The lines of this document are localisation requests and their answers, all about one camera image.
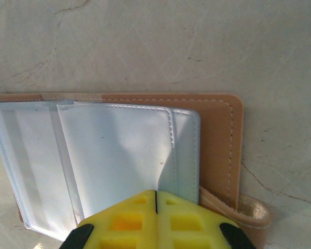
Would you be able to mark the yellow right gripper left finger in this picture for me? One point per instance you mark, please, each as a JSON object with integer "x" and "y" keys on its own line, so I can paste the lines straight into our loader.
{"x": 147, "y": 207}

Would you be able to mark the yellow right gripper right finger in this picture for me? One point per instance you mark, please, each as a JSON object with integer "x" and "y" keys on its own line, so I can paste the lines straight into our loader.
{"x": 166, "y": 207}

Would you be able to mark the tan leather card holder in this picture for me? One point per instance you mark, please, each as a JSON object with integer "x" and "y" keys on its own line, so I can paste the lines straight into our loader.
{"x": 217, "y": 145}

